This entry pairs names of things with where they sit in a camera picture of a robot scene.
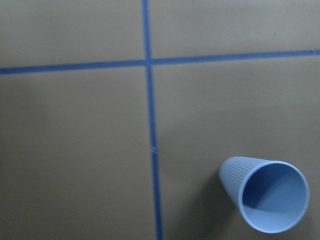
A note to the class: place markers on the blue ribbed plastic cup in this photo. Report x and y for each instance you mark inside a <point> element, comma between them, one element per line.
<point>271,195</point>

